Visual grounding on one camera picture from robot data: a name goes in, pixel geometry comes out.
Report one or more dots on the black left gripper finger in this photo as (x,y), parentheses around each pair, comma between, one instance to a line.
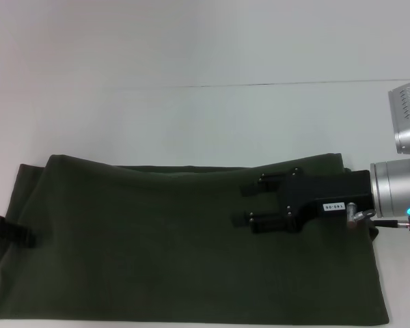
(12,234)

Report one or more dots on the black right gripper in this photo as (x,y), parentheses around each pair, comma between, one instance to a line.
(324,198)

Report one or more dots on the dark green FREE t-shirt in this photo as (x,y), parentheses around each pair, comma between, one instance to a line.
(157,239)

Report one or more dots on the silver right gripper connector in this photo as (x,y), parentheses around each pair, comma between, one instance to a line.
(355,215)

